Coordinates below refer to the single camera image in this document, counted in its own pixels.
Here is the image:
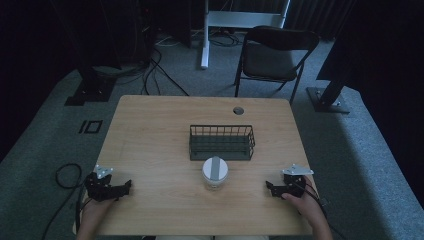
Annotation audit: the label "clear jar with white lid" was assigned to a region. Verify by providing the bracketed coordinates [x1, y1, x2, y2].
[201, 156, 230, 192]

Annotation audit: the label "white desk frame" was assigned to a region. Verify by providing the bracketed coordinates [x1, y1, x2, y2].
[200, 0, 292, 70]

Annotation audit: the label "black stand with bolted base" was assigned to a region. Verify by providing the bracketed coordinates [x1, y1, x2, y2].
[306, 75, 352, 115]

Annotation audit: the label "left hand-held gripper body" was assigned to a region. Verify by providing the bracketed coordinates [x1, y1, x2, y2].
[83, 164, 118, 203]

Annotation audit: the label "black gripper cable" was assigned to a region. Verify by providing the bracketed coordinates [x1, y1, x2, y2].
[297, 181, 330, 218]
[41, 162, 91, 240]

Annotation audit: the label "black wire basket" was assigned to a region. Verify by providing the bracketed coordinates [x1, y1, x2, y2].
[188, 124, 257, 162]

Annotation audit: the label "black floor cables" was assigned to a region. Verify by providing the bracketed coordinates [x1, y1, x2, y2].
[96, 31, 192, 98]

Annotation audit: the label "person's right hand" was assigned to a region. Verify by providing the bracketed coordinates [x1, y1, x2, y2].
[281, 175, 323, 224]

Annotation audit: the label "black folding chair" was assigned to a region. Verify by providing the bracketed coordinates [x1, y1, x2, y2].
[233, 25, 320, 106]

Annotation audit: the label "person's left hand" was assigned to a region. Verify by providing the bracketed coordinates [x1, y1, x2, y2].
[79, 197, 117, 228]

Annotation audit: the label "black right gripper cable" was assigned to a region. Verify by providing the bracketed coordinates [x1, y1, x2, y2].
[297, 181, 330, 218]

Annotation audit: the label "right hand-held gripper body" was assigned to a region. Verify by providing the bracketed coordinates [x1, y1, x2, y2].
[281, 163, 315, 199]

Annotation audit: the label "black stand with flat base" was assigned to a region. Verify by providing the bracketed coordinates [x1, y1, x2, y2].
[63, 64, 118, 107]

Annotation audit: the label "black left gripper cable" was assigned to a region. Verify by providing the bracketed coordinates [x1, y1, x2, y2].
[41, 162, 91, 240]

